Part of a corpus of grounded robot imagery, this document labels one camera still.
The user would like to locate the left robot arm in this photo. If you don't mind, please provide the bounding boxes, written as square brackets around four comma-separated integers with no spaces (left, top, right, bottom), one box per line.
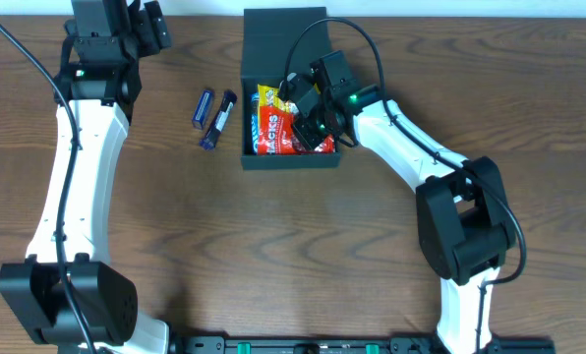
[0,0,180,353]

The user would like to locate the yellow Hacks candy bag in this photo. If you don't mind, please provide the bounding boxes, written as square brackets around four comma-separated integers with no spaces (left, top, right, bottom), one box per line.
[258,85,299,115]

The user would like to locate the red Hacks candy bag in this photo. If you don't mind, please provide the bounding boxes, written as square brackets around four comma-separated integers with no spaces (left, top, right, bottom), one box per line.
[257,105,335,155]

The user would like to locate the dark blue snack bar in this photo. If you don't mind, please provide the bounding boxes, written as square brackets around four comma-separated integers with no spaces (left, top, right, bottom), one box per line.
[200,89,237,150]

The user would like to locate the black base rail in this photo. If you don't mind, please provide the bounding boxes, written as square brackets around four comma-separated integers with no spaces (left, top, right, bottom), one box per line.
[167,334,556,354]

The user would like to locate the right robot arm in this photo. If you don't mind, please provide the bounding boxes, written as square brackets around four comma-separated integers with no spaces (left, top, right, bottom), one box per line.
[279,73,527,353]

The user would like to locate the dark green open box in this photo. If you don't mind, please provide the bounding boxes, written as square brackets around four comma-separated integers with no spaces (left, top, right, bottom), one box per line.
[240,7,341,170]

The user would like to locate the blue Oreo cookie pack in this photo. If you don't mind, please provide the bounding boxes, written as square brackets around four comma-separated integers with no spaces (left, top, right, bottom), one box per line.
[251,92,260,154]

